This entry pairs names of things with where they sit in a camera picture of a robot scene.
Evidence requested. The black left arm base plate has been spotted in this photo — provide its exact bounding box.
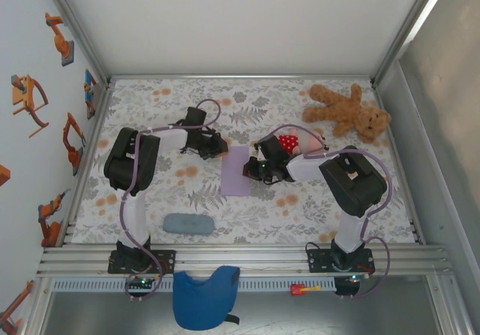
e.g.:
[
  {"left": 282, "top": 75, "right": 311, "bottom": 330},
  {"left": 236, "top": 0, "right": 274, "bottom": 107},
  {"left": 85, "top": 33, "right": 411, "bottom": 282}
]
[{"left": 107, "top": 249, "right": 177, "bottom": 275}]

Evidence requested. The aluminium table side rail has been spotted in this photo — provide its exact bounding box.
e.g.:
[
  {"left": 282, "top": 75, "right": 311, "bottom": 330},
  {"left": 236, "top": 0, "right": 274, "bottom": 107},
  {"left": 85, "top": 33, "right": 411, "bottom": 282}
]
[
  {"left": 370, "top": 79, "right": 427, "bottom": 246},
  {"left": 55, "top": 83, "right": 116, "bottom": 248}
]

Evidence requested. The grey blue fabric pouch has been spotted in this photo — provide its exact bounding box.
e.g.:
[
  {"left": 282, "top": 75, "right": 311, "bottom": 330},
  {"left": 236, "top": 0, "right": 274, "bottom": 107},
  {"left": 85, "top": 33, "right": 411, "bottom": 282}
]
[{"left": 162, "top": 213, "right": 215, "bottom": 235}]

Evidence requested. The pink plush doll red swimsuit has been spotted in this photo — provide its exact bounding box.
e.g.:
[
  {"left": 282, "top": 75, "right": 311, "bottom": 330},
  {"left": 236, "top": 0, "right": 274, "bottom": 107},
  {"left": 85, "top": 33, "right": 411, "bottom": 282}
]
[{"left": 272, "top": 127, "right": 331, "bottom": 155}]

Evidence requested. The floral print tablecloth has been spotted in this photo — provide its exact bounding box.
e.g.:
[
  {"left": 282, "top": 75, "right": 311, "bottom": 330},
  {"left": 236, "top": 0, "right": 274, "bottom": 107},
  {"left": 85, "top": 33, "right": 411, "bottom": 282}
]
[{"left": 70, "top": 78, "right": 417, "bottom": 245}]

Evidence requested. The purple paper sheet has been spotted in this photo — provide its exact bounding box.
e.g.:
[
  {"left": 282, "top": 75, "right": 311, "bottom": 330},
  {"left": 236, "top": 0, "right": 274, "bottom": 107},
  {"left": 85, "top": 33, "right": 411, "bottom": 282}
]
[{"left": 220, "top": 145, "right": 251, "bottom": 196}]

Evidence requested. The blue orange grey wall sticker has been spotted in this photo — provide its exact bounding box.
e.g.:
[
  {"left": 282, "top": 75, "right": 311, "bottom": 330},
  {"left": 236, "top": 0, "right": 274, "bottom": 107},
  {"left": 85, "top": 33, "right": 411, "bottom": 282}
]
[{"left": 82, "top": 68, "right": 98, "bottom": 121}]

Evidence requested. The aluminium frame post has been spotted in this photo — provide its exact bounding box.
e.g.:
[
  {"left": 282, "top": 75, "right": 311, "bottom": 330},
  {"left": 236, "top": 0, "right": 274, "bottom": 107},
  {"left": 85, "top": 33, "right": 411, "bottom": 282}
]
[
  {"left": 39, "top": 0, "right": 113, "bottom": 88},
  {"left": 369, "top": 0, "right": 457, "bottom": 88}
]

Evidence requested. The red yellow small tool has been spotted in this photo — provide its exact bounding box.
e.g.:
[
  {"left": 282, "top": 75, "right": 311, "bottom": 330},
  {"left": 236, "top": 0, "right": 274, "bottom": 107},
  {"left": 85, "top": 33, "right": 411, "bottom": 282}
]
[{"left": 290, "top": 283, "right": 323, "bottom": 297}]

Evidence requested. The orange gripper wall sticker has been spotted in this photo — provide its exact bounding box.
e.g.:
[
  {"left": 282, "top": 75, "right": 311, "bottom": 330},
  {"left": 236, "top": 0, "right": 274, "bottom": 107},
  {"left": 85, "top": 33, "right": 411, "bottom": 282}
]
[{"left": 10, "top": 74, "right": 50, "bottom": 138}]

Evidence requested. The brown teddy bear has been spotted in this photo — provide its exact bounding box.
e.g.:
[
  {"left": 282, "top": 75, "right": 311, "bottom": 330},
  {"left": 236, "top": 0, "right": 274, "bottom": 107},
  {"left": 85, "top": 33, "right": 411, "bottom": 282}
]
[{"left": 301, "top": 83, "right": 392, "bottom": 144}]

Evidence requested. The blue fabric cap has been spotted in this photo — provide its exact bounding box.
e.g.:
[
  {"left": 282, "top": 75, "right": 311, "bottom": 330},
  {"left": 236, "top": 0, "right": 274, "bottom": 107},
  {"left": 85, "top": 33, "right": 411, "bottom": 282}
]
[{"left": 172, "top": 265, "right": 241, "bottom": 331}]

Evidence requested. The wide aluminium table rail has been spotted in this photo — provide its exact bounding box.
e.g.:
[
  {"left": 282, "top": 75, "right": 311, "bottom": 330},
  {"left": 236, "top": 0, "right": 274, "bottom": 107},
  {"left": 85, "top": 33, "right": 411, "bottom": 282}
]
[{"left": 35, "top": 243, "right": 451, "bottom": 278}]

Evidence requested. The thin aluminium frame rail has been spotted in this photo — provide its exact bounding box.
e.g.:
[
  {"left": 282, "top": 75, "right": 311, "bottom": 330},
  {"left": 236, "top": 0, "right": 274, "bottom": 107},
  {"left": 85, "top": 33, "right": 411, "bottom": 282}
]
[{"left": 108, "top": 73, "right": 376, "bottom": 81}]

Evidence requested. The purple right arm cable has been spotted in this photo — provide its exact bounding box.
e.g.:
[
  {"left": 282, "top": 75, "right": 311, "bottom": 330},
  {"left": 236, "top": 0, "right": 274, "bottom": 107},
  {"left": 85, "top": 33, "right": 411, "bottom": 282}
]
[{"left": 258, "top": 124, "right": 393, "bottom": 301}]

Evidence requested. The white slotted cable duct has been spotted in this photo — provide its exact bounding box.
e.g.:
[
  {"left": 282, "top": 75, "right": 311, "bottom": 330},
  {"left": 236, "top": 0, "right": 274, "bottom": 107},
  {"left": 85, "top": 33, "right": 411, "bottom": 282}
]
[{"left": 50, "top": 277, "right": 337, "bottom": 293}]

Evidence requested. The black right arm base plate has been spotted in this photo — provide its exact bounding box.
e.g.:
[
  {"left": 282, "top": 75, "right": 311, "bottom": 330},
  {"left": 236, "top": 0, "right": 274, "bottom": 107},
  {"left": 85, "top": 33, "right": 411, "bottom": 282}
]
[{"left": 306, "top": 248, "right": 375, "bottom": 275}]

